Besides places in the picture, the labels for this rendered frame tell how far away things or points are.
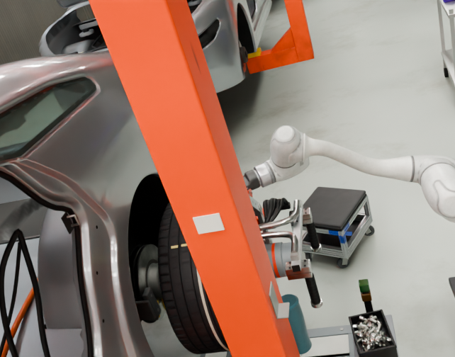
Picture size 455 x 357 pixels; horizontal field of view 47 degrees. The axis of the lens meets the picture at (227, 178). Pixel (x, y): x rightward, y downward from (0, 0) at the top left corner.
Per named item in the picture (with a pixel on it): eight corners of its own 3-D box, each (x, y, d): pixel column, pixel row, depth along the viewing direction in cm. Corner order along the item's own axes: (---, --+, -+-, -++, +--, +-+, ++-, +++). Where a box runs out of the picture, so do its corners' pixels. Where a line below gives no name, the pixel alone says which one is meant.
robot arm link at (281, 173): (264, 167, 211) (263, 151, 200) (300, 151, 213) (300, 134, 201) (276, 188, 206) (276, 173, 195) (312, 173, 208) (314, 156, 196)
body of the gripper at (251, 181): (263, 190, 202) (241, 200, 201) (256, 180, 209) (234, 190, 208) (258, 174, 198) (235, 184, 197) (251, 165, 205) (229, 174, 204)
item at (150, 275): (170, 304, 242) (154, 237, 240) (186, 302, 240) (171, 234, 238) (142, 333, 211) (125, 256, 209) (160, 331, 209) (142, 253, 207)
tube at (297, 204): (256, 211, 225) (249, 190, 220) (301, 203, 220) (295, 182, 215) (252, 236, 210) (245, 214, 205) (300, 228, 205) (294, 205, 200)
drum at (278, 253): (252, 266, 226) (243, 240, 219) (301, 259, 220) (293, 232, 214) (249, 289, 214) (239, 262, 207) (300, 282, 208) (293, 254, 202)
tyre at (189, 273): (220, 350, 244) (208, 212, 263) (270, 345, 238) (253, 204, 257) (161, 360, 183) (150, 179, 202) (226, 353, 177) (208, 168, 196)
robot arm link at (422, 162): (410, 146, 201) (417, 162, 189) (460, 148, 199) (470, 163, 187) (406, 177, 207) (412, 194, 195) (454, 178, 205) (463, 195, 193)
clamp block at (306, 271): (288, 271, 197) (285, 261, 195) (312, 268, 195) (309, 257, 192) (288, 280, 193) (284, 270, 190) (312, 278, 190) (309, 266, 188)
